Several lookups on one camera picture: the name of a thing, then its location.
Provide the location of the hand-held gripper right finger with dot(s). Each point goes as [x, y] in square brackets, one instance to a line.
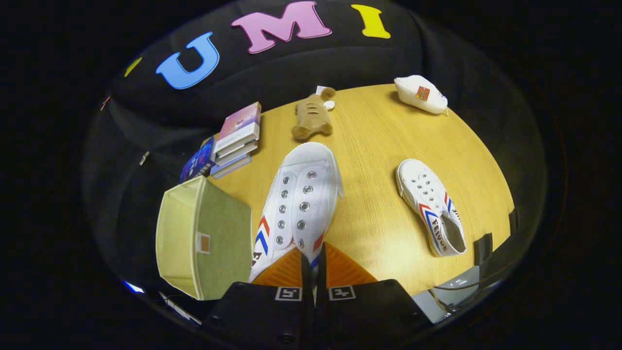
[369, 313]

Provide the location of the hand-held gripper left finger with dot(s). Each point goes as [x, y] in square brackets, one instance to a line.
[262, 316]

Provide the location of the green fabric storage box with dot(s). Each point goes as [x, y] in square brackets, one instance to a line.
[218, 233]

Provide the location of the white canvas shoe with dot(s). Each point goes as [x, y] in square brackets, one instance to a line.
[427, 194]
[301, 194]

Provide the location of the computer monitor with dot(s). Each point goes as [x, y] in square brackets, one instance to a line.
[133, 287]

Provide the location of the grey blue book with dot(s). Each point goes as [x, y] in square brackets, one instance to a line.
[231, 167]

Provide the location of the thin white book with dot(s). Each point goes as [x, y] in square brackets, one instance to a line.
[238, 151]

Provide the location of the dark blue book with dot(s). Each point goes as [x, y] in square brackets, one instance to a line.
[197, 163]

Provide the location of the silver clip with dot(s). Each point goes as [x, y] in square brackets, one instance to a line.
[144, 158]

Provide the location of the pink cover book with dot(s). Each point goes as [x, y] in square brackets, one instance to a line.
[240, 119]

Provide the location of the brown plush toy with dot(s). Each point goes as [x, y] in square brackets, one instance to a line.
[311, 119]

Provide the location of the white plush toy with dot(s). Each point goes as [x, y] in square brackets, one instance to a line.
[418, 95]

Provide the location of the black backdrop cloth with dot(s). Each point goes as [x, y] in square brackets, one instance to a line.
[291, 63]

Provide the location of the red clip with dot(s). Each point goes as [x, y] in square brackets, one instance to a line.
[104, 103]

